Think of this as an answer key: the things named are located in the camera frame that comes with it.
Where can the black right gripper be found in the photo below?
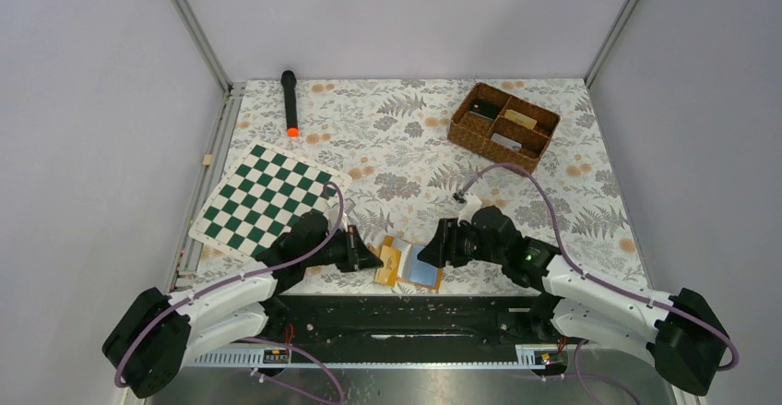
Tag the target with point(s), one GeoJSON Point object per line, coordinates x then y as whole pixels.
{"type": "Point", "coordinates": [445, 246]}

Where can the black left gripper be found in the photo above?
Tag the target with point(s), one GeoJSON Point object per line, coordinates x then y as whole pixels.
{"type": "Point", "coordinates": [358, 256]}

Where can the gold VIP card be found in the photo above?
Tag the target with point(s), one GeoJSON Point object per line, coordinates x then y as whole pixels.
{"type": "Point", "coordinates": [520, 119]}

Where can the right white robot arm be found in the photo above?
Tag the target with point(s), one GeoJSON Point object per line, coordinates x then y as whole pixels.
{"type": "Point", "coordinates": [678, 334]}

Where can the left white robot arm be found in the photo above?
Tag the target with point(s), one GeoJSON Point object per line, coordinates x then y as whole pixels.
{"type": "Point", "coordinates": [160, 333]}

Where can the grey card in basket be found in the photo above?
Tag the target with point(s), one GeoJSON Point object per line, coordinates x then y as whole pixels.
{"type": "Point", "coordinates": [506, 142]}

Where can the green white chessboard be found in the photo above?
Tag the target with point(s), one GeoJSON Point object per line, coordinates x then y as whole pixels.
{"type": "Point", "coordinates": [261, 196]}

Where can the floral patterned table mat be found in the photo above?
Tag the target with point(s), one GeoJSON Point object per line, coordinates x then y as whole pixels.
{"type": "Point", "coordinates": [390, 136]}

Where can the brown woven divided basket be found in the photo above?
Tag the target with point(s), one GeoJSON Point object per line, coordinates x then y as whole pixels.
{"type": "Point", "coordinates": [474, 133]}

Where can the black item in basket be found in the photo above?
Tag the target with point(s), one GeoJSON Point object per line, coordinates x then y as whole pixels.
{"type": "Point", "coordinates": [484, 109]}

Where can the black marker orange cap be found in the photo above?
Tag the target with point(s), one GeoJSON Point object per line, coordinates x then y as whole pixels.
{"type": "Point", "coordinates": [288, 82]}

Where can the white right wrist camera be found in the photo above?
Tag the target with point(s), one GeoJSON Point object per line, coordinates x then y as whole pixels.
{"type": "Point", "coordinates": [470, 204]}

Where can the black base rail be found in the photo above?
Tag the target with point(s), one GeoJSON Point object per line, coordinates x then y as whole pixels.
{"type": "Point", "coordinates": [409, 329]}

